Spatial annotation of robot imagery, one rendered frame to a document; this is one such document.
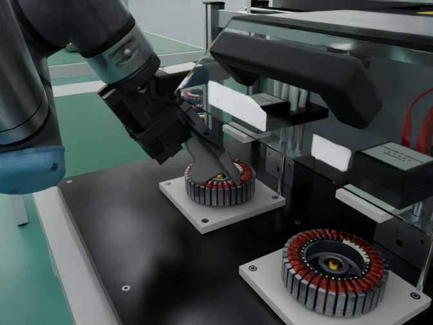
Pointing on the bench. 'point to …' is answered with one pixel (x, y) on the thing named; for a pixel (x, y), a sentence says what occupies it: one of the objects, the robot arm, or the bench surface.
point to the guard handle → (303, 73)
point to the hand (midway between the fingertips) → (216, 162)
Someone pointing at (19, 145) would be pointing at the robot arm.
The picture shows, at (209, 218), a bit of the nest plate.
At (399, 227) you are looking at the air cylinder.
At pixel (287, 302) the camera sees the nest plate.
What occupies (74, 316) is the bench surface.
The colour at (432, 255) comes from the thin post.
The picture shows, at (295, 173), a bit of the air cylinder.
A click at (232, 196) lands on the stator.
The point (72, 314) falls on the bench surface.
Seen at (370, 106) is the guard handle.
